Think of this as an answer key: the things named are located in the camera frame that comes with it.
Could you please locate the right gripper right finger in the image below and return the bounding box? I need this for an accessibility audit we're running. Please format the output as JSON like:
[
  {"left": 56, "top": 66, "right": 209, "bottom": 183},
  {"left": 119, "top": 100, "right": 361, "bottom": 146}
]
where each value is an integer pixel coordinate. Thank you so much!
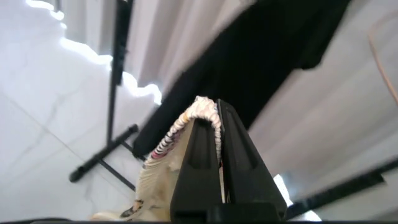
[{"left": 216, "top": 98, "right": 287, "bottom": 222}]

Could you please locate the pink clothes hanger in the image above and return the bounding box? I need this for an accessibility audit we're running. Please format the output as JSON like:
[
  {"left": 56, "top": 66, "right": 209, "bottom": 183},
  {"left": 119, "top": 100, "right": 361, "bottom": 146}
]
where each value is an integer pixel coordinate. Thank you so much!
[{"left": 368, "top": 18, "right": 398, "bottom": 105}]

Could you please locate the black garment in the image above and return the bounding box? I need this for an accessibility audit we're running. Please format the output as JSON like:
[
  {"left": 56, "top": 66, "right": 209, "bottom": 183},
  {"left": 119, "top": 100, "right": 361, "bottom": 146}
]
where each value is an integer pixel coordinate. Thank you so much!
[{"left": 132, "top": 0, "right": 352, "bottom": 159}]

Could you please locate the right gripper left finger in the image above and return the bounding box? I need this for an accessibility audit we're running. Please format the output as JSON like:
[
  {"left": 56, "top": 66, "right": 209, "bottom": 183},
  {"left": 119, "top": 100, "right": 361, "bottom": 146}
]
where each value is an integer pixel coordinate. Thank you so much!
[{"left": 170, "top": 118, "right": 225, "bottom": 222}]

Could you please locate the white curtain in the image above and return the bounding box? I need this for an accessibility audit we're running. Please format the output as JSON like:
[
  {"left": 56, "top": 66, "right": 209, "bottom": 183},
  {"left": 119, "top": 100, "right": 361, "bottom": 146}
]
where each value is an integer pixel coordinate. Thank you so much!
[{"left": 54, "top": 0, "right": 398, "bottom": 200}]

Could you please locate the cream printed garment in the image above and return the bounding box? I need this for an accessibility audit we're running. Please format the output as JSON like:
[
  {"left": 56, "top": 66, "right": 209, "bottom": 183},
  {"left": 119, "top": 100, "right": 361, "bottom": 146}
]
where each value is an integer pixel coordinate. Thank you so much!
[{"left": 90, "top": 95, "right": 225, "bottom": 222}]

